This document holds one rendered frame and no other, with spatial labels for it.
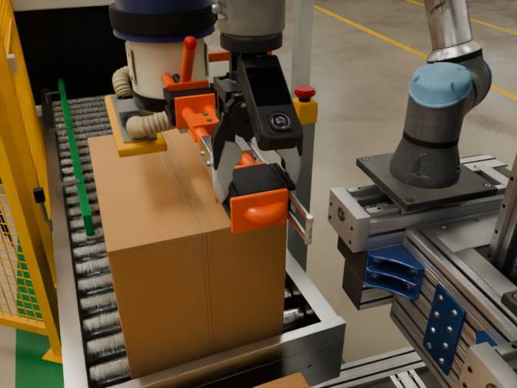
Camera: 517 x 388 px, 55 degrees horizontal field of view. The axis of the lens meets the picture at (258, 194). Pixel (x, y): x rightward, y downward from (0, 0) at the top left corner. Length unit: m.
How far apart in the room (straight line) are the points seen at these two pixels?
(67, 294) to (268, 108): 1.13
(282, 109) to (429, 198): 0.61
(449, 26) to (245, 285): 0.73
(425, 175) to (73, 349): 0.94
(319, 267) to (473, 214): 1.38
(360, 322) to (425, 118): 1.34
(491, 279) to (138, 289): 0.72
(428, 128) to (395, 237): 0.25
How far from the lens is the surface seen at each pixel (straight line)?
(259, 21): 0.55
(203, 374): 1.28
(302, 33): 4.17
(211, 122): 0.84
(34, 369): 2.22
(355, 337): 2.20
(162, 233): 1.10
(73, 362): 1.36
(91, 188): 2.18
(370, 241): 1.12
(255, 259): 1.18
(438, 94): 1.06
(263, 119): 0.52
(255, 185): 0.63
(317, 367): 1.45
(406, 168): 1.12
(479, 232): 1.19
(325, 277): 2.46
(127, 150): 1.07
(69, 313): 1.49
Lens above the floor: 1.57
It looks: 31 degrees down
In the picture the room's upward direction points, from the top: straight up
